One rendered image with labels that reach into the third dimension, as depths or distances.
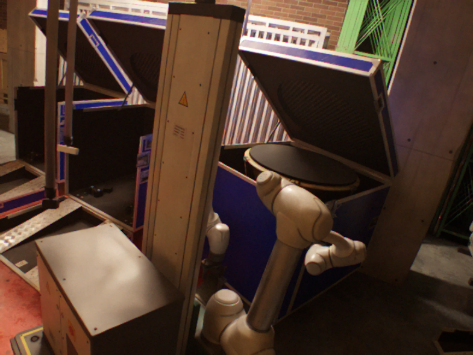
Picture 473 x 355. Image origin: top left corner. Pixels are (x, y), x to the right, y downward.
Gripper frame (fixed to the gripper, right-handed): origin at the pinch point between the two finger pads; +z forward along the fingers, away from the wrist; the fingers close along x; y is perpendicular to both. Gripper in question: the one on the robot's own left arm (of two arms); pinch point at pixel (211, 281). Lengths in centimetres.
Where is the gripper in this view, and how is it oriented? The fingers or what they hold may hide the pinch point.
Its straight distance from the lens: 207.0
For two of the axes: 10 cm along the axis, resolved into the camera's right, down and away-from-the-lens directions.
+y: 7.1, -1.3, 7.0
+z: -1.8, 9.2, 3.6
